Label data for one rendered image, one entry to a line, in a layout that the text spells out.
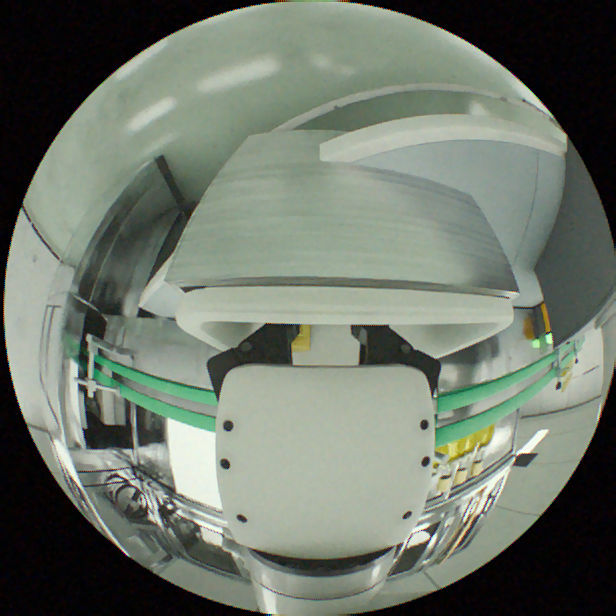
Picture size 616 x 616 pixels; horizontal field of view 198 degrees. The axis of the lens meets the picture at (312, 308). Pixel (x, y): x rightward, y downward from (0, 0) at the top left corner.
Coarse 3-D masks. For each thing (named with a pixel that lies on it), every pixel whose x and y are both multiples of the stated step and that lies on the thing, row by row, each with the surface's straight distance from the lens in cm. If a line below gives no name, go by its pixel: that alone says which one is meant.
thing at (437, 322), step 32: (224, 288) 7; (256, 288) 6; (288, 288) 6; (320, 288) 6; (352, 288) 6; (384, 288) 8; (192, 320) 8; (224, 320) 7; (256, 320) 6; (288, 320) 6; (320, 320) 6; (352, 320) 6; (384, 320) 6; (416, 320) 7; (448, 320) 8; (480, 320) 9; (512, 320) 12; (320, 352) 27; (352, 352) 27; (448, 352) 17
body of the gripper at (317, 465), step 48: (240, 384) 9; (288, 384) 9; (336, 384) 9; (384, 384) 9; (240, 432) 9; (288, 432) 8; (336, 432) 8; (384, 432) 9; (432, 432) 10; (240, 480) 9; (288, 480) 8; (336, 480) 8; (384, 480) 9; (240, 528) 10; (288, 528) 9; (336, 528) 9; (384, 528) 10
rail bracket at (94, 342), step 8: (120, 328) 60; (88, 336) 55; (120, 336) 59; (88, 344) 56; (96, 344) 54; (104, 344) 55; (112, 344) 57; (120, 344) 58; (96, 352) 55; (112, 352) 57; (88, 368) 56; (88, 376) 56; (88, 384) 55; (96, 384) 57; (88, 392) 56; (88, 400) 56
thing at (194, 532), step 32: (96, 416) 124; (128, 416) 91; (160, 416) 75; (512, 416) 103; (160, 448) 80; (512, 448) 113; (160, 480) 89; (480, 480) 96; (160, 512) 109; (192, 512) 88; (448, 512) 98; (480, 512) 127; (192, 544) 118; (416, 544) 106; (448, 544) 131; (224, 576) 140
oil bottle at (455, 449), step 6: (462, 438) 51; (450, 444) 49; (456, 444) 50; (462, 444) 52; (450, 450) 50; (456, 450) 51; (462, 450) 52; (450, 456) 50; (456, 456) 52; (462, 456) 53; (450, 462) 51; (456, 462) 53; (444, 468) 52; (450, 468) 53
